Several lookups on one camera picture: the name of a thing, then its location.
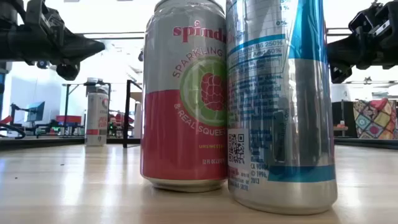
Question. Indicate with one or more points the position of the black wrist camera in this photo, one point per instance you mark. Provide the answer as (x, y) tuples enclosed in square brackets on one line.
[(67, 72), (339, 74)]

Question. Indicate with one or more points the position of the black metal frame table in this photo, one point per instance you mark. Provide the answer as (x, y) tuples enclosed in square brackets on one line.
[(66, 109)]

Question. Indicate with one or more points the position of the blue silver Red Bull can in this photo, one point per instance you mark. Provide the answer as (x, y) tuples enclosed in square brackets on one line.
[(280, 124)]

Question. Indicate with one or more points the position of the red object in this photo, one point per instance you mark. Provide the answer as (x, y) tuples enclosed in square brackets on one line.
[(4, 120)]

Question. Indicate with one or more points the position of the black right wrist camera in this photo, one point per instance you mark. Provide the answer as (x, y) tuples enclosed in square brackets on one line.
[(339, 74)]

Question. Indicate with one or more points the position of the white can black top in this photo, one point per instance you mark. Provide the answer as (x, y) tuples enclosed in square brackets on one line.
[(97, 118)]

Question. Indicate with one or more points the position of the wooden shelf black metal legs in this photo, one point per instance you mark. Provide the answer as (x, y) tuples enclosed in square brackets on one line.
[(126, 113)]

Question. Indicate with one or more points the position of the red canopy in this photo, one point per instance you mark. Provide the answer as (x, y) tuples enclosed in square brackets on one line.
[(124, 118)]

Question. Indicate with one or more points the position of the pink silver Spindrift can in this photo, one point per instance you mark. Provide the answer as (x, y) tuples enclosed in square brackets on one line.
[(174, 124)]

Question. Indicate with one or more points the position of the black aluminium table frame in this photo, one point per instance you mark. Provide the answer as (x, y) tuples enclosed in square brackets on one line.
[(46, 143)]

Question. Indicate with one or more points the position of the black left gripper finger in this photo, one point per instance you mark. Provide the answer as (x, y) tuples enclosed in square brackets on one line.
[(81, 48)]

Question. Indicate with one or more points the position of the person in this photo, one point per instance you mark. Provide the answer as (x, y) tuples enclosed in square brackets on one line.
[(112, 120)]

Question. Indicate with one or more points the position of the red bin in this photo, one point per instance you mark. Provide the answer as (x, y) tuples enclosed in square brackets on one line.
[(68, 119)]

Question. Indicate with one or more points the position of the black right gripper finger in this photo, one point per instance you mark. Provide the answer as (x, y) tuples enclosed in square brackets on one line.
[(340, 53)]

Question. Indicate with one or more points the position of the black ceiling camera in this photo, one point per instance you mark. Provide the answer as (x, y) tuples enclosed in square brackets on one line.
[(140, 56), (42, 64)]

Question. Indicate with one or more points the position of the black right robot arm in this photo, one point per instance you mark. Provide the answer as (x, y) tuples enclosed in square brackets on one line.
[(393, 37)]

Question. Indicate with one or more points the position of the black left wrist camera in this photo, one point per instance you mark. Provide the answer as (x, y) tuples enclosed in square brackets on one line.
[(67, 72)]

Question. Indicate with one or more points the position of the colourful patchwork quilt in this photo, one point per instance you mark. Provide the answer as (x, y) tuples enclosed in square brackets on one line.
[(376, 119)]

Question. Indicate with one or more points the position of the computer monitor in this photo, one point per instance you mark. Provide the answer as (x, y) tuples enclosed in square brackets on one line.
[(35, 111)]

